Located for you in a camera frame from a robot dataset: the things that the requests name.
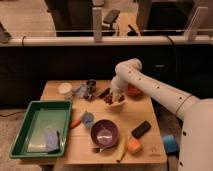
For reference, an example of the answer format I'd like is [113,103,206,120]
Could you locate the orange red bowl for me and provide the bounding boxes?
[127,84,142,97]

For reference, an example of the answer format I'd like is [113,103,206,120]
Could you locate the green plastic tray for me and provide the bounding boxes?
[10,100,72,159]

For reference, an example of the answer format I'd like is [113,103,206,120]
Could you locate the blue sponge in tray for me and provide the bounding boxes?
[45,130,60,153]

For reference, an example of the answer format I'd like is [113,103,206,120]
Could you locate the light blue cloth ball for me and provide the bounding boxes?
[81,112,94,129]

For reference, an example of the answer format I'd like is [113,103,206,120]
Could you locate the dark red grape bunch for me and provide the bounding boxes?
[104,92,125,105]

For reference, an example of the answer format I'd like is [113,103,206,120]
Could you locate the black office chair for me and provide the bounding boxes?
[102,10,120,36]

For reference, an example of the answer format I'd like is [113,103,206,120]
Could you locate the orange carrot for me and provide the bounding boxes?
[69,119,81,129]

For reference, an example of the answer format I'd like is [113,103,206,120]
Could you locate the white paper cup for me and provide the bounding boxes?
[58,82,72,99]

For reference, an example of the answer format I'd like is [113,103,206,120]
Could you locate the yellow banana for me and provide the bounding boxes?
[116,133,128,163]

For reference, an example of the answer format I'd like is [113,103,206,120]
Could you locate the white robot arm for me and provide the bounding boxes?
[110,58,213,171]

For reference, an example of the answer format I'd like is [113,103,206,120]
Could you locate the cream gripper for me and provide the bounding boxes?
[106,76,128,107]

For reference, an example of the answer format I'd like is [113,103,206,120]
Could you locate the orange fruit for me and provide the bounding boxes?
[127,139,142,154]

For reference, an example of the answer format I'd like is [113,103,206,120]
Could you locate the crumpled clear plastic wrap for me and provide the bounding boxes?
[73,84,87,98]

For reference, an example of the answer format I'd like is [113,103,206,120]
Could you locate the purple bowl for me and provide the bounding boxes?
[90,119,119,149]

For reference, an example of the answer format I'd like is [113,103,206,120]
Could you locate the black rectangular remote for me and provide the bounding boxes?
[131,121,151,139]

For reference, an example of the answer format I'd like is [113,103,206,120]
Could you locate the metal can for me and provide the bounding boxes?
[87,79,96,99]

